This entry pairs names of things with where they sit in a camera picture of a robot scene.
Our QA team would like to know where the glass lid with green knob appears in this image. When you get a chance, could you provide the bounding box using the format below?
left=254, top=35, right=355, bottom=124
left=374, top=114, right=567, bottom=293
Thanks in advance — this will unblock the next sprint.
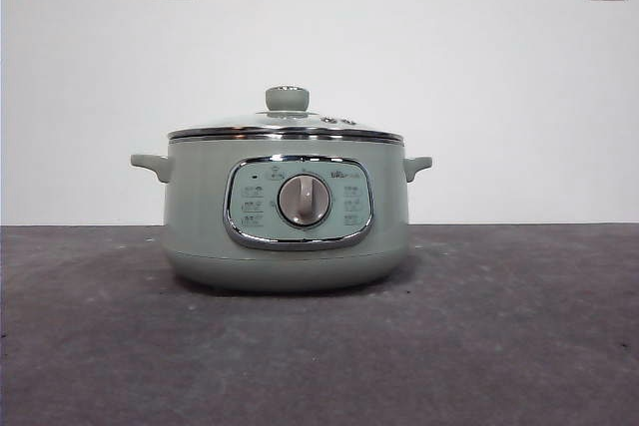
left=167, top=85, right=403, bottom=144

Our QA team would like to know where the green electric cooking pot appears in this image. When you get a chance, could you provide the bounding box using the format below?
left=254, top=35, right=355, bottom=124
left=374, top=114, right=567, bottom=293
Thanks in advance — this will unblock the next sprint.
left=129, top=139, right=434, bottom=295

